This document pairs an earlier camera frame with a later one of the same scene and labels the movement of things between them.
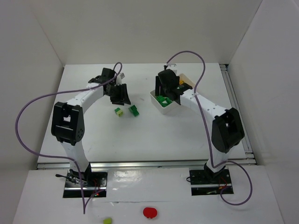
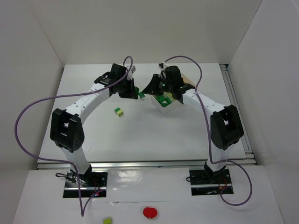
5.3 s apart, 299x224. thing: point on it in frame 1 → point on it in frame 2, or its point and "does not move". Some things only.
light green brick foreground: [108, 220] does not move
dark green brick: [160, 98] does not move
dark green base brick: [133, 110] → [136, 90]
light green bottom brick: [119, 113] does not move
